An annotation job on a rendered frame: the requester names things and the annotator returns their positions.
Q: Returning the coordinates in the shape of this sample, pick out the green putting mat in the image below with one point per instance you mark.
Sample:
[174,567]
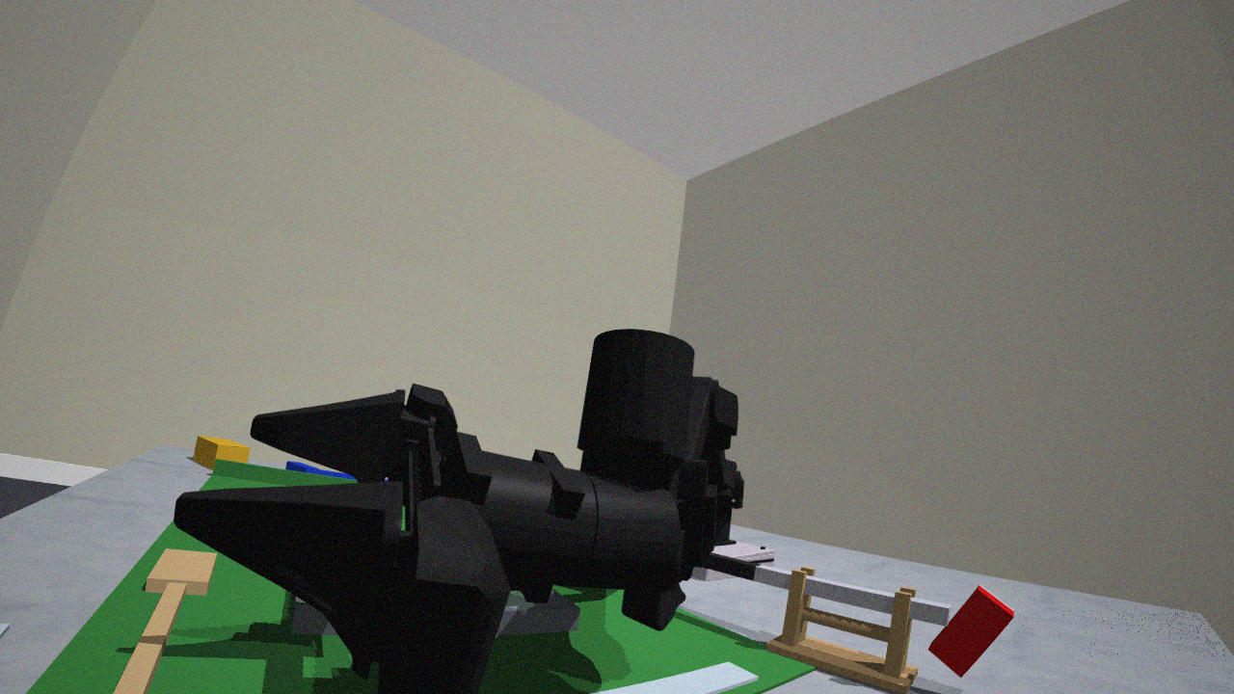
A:
[237,640]

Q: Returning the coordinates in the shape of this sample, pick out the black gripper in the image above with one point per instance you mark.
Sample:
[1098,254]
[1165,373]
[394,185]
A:
[425,602]

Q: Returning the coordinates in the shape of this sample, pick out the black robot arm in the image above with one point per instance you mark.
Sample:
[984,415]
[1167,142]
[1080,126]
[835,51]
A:
[654,441]

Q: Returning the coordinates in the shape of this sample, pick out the yellow block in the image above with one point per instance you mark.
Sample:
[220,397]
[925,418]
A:
[209,449]

